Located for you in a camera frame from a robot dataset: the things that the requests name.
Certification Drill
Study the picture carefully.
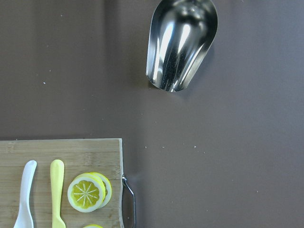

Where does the steel metal scoop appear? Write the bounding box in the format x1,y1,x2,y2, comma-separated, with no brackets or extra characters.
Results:
146,0,218,93

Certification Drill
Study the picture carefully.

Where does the bamboo cutting board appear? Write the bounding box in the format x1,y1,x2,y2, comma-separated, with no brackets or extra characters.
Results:
0,139,135,228

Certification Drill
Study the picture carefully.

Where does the white plastic spoon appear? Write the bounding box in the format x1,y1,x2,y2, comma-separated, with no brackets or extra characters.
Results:
14,160,37,228

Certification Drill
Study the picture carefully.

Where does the rear lemon slice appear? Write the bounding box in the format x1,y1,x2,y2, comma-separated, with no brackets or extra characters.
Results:
91,172,112,208

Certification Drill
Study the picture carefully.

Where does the yellow plastic knife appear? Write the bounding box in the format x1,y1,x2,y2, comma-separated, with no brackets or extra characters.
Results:
50,160,66,228

